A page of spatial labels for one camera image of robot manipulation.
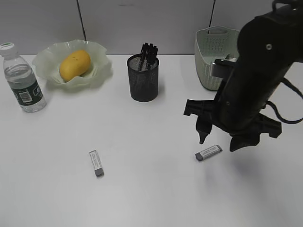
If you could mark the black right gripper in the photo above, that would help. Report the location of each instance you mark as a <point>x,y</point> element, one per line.
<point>236,106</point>

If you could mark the grey white eraser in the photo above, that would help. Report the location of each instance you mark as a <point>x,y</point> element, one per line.
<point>208,152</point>
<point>98,168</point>

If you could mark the black marker pen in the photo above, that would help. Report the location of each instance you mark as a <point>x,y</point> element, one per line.
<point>154,55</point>
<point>144,51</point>
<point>148,57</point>

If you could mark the yellow mango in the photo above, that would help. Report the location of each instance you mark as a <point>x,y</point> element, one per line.
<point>76,64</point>

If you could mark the clear water bottle green label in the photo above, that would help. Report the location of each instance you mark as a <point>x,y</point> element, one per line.
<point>21,79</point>

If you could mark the waste paper ball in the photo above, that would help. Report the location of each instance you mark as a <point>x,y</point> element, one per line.
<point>231,57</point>

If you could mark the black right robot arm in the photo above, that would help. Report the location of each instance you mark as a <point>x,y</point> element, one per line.
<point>268,45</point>

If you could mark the pale green woven basket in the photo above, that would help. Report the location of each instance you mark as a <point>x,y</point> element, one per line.
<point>213,43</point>

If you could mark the black mesh pen holder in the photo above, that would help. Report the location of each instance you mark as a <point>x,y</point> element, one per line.
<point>143,84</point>

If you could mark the pale green wavy plate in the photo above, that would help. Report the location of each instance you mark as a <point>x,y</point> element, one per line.
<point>48,61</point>

